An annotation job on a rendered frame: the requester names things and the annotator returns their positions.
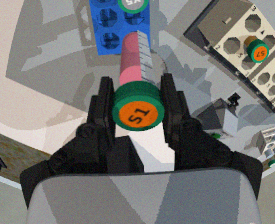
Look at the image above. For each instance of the blue tube rack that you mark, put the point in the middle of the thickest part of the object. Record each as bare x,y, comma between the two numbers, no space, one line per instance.
114,23

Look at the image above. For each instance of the white tube rack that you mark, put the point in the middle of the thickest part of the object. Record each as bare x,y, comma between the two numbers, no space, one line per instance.
265,136

